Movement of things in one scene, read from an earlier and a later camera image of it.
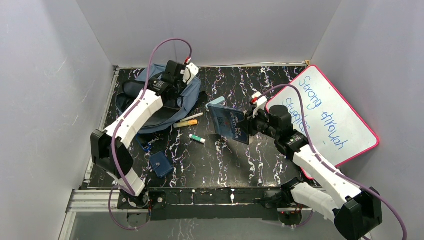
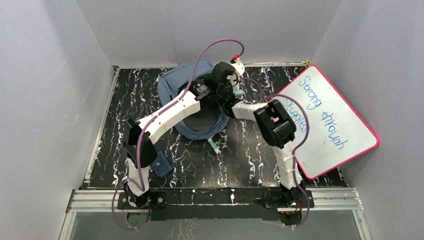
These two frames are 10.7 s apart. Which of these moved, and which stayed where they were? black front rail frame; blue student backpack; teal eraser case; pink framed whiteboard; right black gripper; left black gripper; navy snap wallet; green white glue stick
Moved: right black gripper; left black gripper; green white glue stick; teal eraser case; blue student backpack
Stayed: navy snap wallet; black front rail frame; pink framed whiteboard
